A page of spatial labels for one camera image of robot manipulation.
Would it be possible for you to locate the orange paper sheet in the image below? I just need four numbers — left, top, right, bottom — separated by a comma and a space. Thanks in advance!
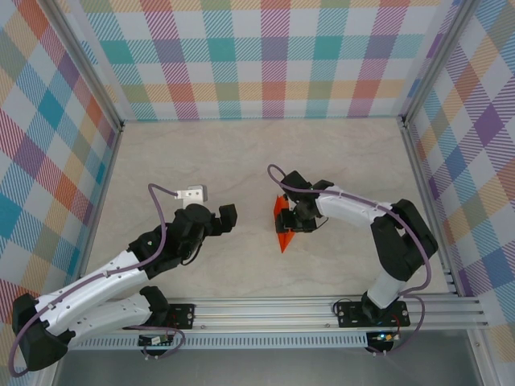
273, 194, 298, 254

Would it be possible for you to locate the small black circuit board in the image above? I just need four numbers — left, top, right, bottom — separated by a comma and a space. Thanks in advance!
138, 334, 174, 347

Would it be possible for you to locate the thin black left gripper cable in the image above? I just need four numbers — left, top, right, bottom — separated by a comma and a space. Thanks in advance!
179, 240, 203, 266

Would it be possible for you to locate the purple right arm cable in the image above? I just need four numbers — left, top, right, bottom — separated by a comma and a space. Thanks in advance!
266, 162, 435, 357

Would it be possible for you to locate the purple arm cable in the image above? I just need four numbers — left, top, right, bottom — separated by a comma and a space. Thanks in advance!
266, 162, 435, 357
8, 183, 187, 378

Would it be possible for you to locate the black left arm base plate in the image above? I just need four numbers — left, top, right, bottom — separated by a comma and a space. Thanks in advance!
159, 303, 196, 331

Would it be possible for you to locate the aluminium mounting rail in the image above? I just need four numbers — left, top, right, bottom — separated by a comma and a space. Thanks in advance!
43, 296, 490, 333

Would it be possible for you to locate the aluminium side rail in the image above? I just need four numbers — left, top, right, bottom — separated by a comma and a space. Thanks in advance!
398, 118, 462, 297
70, 124, 124, 301

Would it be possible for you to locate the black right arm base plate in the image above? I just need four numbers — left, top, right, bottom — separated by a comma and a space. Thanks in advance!
336, 300, 410, 329

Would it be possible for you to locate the slotted grey cable tray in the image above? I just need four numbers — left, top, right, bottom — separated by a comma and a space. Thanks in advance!
66, 332, 369, 350

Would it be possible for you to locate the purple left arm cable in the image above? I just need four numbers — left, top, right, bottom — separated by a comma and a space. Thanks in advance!
8, 183, 187, 378

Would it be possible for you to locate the aluminium frame post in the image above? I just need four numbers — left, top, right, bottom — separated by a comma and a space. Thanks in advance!
396, 0, 480, 125
46, 0, 124, 132

